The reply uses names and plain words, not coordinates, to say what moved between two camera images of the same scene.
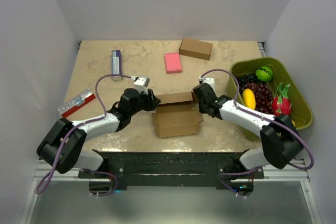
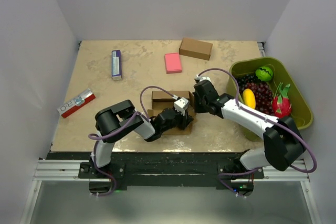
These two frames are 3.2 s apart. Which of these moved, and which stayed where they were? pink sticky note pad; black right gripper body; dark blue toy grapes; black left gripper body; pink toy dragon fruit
Moved: black left gripper body
Stayed: dark blue toy grapes; pink sticky note pad; black right gripper body; pink toy dragon fruit
